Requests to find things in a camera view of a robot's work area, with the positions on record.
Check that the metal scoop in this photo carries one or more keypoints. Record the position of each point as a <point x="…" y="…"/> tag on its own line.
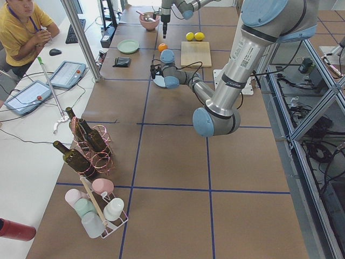
<point x="145" y="16"/>

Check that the left yellow lemon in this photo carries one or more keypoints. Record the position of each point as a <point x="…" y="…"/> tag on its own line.
<point x="190" y="36"/>

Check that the green wine bottle middle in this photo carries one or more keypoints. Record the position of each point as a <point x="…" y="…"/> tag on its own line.
<point x="94" y="138"/>

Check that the far teach pendant tablet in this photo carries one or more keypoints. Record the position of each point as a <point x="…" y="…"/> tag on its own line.
<point x="67" y="75"/>

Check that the green plate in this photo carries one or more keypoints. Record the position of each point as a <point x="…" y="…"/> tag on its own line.
<point x="128" y="46"/>

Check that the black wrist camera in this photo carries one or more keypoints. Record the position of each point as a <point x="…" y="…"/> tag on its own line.
<point x="158" y="12"/>
<point x="155" y="70"/>

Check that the pink cup upper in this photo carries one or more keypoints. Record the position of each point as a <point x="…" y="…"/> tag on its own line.
<point x="102" y="185"/>

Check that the grabber reaching stick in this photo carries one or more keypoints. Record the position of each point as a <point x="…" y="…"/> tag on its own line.
<point x="64" y="117"/>

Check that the grey blue cup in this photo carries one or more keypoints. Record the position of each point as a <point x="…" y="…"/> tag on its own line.
<point x="93" y="224"/>

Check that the teach pendant tablet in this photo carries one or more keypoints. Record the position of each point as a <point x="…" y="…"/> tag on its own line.
<point x="28" y="99"/>
<point x="67" y="75"/>

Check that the white cup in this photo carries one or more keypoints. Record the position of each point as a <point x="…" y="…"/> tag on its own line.
<point x="113" y="209"/>

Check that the green wine bottle front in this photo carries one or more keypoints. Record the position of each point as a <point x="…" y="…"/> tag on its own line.
<point x="76" y="161"/>

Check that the wooden rack handle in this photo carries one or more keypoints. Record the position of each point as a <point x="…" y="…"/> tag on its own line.
<point x="87" y="186"/>

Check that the light blue plate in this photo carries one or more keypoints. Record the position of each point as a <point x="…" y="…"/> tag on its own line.
<point x="159" y="81"/>

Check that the copper wire bottle rack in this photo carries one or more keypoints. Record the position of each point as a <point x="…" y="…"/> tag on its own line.
<point x="102" y="163"/>

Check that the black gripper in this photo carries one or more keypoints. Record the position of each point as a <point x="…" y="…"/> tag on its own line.
<point x="165" y="16"/>

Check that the pale pink cup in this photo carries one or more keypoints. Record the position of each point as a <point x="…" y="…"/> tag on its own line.
<point x="73" y="195"/>

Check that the near teach pendant tablet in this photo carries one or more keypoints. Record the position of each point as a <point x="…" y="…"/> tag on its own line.
<point x="28" y="99"/>

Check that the bamboo cutting board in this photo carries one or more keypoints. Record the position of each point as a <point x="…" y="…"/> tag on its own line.
<point x="192" y="52"/>

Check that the red thermos bottle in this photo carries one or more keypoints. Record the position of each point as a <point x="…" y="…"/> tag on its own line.
<point x="17" y="231"/>

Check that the yellow lemon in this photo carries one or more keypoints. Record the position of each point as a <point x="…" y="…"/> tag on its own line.
<point x="199" y="36"/>
<point x="190" y="36"/>

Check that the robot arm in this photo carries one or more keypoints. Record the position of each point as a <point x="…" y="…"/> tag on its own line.
<point x="263" y="24"/>
<point x="186" y="9"/>

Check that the grey folded cloth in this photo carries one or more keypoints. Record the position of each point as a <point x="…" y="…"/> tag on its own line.
<point x="122" y="62"/>

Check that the pink bowl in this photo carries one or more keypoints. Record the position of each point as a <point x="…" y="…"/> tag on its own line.
<point x="150" y="25"/>

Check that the black computer mouse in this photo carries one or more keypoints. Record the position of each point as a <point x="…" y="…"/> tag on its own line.
<point x="55" y="52"/>

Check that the orange fruit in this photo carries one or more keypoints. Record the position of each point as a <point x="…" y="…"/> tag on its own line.
<point x="162" y="47"/>

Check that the green wine bottle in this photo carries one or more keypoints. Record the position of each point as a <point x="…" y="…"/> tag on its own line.
<point x="76" y="161"/>
<point x="75" y="128"/>
<point x="94" y="138"/>

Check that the right yellow lemon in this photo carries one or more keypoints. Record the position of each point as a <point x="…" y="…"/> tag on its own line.
<point x="199" y="36"/>

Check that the mint green cup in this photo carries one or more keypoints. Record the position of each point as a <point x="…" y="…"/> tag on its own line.
<point x="83" y="206"/>

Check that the person in yellow shirt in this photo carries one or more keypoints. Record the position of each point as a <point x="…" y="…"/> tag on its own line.
<point x="25" y="30"/>

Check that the aluminium frame post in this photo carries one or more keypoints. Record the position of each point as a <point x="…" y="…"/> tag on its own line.
<point x="85" y="47"/>

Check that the green wine bottle back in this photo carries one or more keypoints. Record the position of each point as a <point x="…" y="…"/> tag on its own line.
<point x="75" y="128"/>

